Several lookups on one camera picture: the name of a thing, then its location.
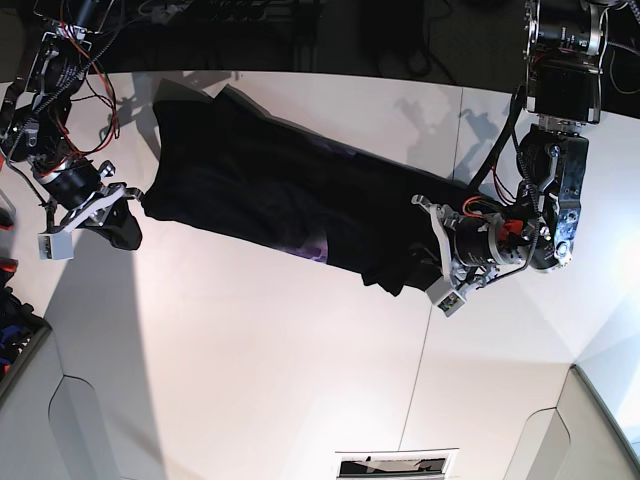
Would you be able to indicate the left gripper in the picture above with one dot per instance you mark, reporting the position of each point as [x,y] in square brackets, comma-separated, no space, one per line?
[472,248]

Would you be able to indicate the black t-shirt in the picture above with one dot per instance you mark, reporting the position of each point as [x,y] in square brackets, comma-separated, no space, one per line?
[228,166]

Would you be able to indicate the grey bin at left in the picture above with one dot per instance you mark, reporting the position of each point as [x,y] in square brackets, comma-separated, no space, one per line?
[52,426]

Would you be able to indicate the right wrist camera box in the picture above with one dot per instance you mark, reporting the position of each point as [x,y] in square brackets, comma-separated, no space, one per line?
[56,246]

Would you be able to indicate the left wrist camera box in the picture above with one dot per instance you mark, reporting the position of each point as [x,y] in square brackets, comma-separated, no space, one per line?
[445,297]

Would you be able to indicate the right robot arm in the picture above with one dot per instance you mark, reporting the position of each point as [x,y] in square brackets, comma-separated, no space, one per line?
[63,43]

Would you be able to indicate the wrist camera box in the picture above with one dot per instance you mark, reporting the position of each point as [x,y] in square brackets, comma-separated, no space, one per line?
[445,297]
[56,246]

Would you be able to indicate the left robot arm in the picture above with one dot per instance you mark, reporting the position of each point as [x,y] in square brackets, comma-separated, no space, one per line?
[522,208]

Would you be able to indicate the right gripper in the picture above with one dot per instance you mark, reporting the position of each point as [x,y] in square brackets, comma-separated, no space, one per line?
[79,198]

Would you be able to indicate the printed paper sheet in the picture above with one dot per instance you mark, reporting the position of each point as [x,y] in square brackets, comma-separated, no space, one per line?
[410,464]

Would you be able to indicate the grey panel at right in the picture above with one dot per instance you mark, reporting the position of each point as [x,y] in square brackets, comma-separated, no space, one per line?
[578,438]

